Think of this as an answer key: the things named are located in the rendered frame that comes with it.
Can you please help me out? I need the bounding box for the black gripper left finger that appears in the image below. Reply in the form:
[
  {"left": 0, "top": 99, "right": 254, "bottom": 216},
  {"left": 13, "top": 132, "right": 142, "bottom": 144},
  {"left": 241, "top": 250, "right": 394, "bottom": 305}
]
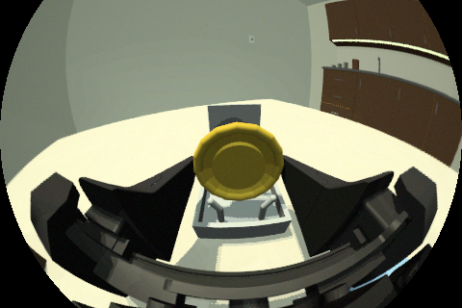
[{"left": 78, "top": 155, "right": 196, "bottom": 262}]

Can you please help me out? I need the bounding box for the light blue square mat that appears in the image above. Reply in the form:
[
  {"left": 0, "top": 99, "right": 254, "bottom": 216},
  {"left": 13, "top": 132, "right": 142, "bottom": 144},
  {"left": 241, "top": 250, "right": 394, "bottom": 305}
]
[{"left": 349, "top": 258, "right": 409, "bottom": 292}]

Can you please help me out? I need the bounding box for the grey dish rack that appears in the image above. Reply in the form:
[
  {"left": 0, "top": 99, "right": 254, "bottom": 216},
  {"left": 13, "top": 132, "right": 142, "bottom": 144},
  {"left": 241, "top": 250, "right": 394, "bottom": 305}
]
[{"left": 192, "top": 103, "right": 292, "bottom": 239}]

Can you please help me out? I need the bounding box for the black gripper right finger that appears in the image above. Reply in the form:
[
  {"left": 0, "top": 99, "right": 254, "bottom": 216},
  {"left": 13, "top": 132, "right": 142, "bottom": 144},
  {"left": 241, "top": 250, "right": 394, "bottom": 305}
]
[{"left": 281, "top": 155, "right": 394, "bottom": 257}]

